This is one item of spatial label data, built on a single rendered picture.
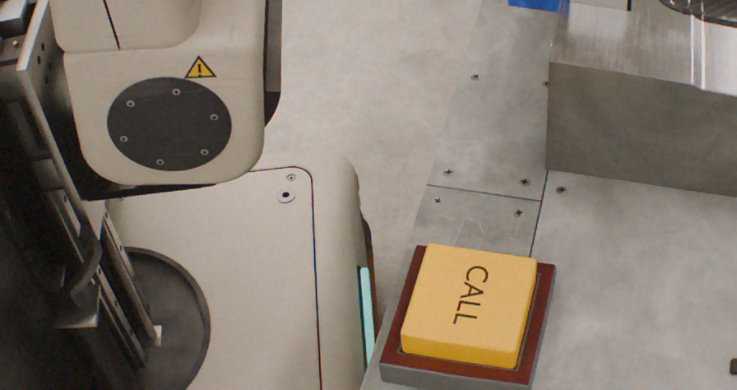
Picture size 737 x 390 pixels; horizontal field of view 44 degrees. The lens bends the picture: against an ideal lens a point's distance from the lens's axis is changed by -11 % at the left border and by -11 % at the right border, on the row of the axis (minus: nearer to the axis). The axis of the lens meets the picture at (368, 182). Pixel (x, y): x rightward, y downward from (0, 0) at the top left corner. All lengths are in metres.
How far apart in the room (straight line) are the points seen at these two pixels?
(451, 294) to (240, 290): 0.74
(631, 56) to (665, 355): 0.17
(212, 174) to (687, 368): 0.46
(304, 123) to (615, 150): 1.26
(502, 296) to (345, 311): 0.70
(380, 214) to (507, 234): 1.07
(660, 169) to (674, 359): 0.13
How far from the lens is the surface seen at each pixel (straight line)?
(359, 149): 1.75
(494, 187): 0.60
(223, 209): 1.32
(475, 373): 0.50
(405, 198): 1.66
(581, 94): 0.56
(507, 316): 0.50
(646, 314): 0.55
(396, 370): 0.51
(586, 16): 0.58
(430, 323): 0.50
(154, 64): 0.75
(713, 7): 0.62
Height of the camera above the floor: 1.25
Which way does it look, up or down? 48 degrees down
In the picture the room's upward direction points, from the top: 8 degrees counter-clockwise
